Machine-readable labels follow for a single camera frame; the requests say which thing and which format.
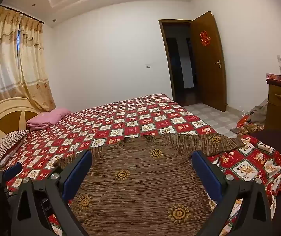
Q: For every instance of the brown patterned cloth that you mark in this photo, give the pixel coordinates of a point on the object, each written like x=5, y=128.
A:
x=249, y=128

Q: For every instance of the pink flat box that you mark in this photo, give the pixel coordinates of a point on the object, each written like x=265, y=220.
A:
x=274, y=76

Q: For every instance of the brown fuzzy towel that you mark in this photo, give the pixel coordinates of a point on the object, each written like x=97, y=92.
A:
x=140, y=189

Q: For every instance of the cream wooden headboard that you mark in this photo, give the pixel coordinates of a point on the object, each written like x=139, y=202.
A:
x=5, y=113

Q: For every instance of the dark curtain rod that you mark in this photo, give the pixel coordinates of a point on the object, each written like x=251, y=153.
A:
x=30, y=17

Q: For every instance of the brown wooden door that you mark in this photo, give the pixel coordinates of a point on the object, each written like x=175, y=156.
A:
x=209, y=78

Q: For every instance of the brown wooden cabinet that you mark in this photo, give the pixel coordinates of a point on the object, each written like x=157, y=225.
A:
x=277, y=108

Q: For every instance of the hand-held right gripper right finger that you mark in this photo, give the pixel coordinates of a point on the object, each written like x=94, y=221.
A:
x=207, y=175

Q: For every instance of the white wall switch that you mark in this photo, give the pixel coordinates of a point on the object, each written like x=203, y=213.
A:
x=148, y=66

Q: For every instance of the grey clothes pile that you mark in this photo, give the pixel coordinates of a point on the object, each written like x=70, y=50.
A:
x=258, y=114

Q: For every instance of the striped pillow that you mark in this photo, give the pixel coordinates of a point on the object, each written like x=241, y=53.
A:
x=9, y=143

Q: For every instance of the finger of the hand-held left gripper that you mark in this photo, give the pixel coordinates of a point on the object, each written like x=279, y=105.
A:
x=12, y=171

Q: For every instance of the pink folded blanket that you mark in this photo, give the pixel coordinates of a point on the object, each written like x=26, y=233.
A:
x=48, y=118

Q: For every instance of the red paper door decoration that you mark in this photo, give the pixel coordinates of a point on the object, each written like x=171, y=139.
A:
x=204, y=38

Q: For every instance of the beige patterned curtain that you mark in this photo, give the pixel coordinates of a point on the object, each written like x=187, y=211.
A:
x=7, y=61

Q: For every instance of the brown door frame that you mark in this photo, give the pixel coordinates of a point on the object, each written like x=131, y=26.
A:
x=166, y=54

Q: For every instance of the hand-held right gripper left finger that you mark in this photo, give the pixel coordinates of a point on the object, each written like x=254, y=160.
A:
x=76, y=175

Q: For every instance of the red checked printed bedspread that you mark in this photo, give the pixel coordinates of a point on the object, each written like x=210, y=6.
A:
x=130, y=118

